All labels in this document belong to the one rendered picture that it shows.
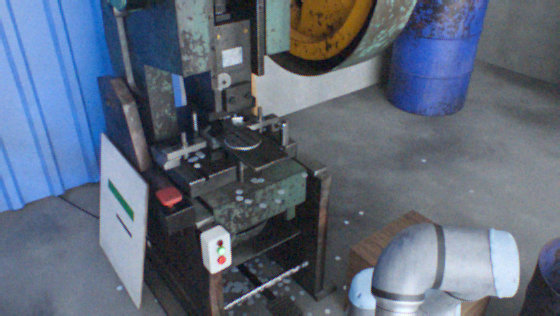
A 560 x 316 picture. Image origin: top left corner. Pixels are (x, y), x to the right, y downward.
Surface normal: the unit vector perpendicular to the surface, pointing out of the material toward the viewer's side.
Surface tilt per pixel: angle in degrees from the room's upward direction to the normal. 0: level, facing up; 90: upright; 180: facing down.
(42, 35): 90
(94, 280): 0
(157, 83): 90
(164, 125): 90
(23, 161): 90
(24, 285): 0
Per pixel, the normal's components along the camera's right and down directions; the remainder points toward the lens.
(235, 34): 0.60, 0.43
